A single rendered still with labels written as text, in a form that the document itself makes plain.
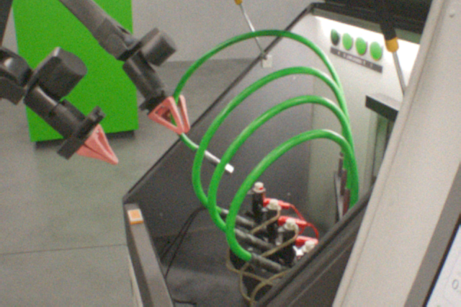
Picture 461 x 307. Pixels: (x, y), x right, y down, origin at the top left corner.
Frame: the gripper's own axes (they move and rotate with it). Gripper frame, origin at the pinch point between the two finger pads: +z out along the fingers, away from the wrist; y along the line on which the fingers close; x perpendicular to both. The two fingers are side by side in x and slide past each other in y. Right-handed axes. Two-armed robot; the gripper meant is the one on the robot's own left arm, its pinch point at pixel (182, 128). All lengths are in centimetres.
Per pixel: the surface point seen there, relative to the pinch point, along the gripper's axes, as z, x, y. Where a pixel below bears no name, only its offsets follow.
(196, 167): 10.7, -5.9, -17.9
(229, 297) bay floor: 36.3, 17.5, 1.9
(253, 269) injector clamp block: 32.7, 2.8, -7.9
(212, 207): 18.2, -6.2, -22.9
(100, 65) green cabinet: -142, 142, 250
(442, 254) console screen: 40, -35, -40
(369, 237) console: 36, -26, -28
